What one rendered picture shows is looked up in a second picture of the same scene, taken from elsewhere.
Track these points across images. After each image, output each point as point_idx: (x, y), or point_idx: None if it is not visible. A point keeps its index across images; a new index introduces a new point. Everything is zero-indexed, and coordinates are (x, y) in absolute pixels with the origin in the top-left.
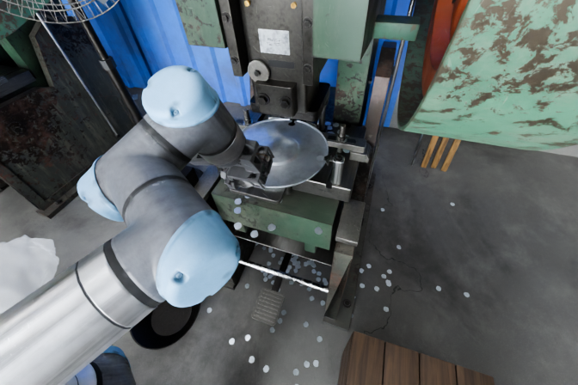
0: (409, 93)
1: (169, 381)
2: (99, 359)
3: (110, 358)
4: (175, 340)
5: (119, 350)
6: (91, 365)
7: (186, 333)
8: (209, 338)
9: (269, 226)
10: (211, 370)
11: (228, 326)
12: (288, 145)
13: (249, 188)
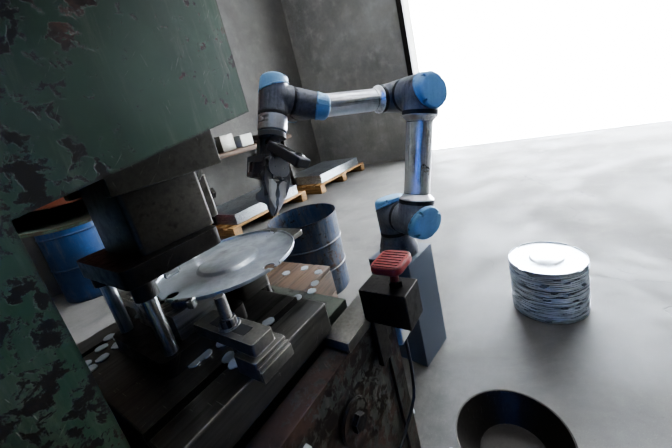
0: (72, 222)
1: (476, 381)
2: (412, 212)
3: (409, 217)
4: (476, 398)
5: (411, 226)
6: (406, 200)
7: (464, 403)
8: (441, 417)
9: (287, 273)
10: (431, 387)
11: (418, 428)
12: (212, 261)
13: (282, 230)
